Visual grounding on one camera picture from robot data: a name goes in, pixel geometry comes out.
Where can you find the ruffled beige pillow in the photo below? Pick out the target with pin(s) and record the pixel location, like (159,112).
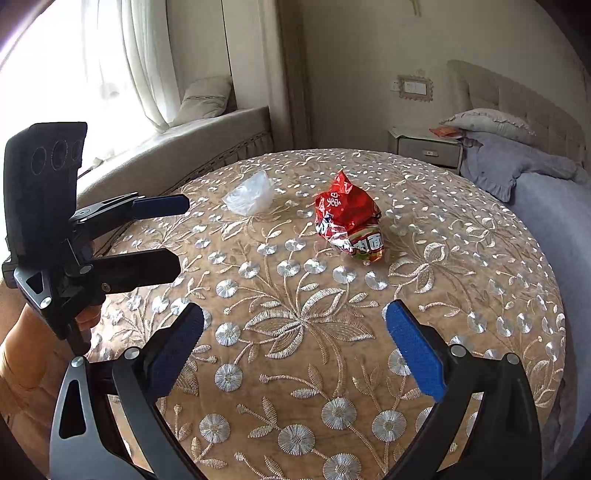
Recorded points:
(495,122)

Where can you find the framed wall switch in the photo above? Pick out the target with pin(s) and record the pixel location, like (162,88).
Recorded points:
(416,88)

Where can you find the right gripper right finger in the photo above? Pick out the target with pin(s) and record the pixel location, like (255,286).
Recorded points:
(505,441)

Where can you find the person's left hand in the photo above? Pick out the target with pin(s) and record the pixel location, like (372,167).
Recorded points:
(88,318)

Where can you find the grey bedside table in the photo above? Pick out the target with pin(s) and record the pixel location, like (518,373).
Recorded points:
(422,144)

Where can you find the bed with lavender duvet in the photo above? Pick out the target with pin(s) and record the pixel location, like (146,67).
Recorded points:
(551,195)

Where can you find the beige window seat cushion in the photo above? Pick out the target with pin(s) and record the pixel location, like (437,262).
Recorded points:
(167,161)

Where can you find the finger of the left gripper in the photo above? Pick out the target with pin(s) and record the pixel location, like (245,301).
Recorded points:
(107,215)
(125,272)

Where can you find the gold wall ornament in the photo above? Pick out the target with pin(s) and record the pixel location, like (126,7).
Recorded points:
(416,8)

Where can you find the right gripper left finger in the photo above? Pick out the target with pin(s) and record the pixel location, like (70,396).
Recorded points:
(85,442)

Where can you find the white sheer curtain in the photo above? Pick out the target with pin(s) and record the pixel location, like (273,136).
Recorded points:
(146,42)

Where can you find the clear plastic bag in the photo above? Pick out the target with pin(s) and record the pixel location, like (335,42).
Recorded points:
(252,196)

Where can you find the beige tufted headboard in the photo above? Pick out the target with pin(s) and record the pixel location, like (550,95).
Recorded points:
(556,131)

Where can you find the red snack wrapper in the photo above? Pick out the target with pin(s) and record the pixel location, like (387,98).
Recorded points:
(349,219)

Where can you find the beige throw pillow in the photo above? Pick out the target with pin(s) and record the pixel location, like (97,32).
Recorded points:
(203,99)

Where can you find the orange item on nightstand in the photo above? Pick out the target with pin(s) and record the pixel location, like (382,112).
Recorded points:
(447,132)

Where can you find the embroidered beige tablecloth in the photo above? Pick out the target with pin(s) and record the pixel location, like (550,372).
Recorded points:
(296,376)

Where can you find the black camera box left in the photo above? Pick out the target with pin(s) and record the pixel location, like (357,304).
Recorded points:
(41,165)

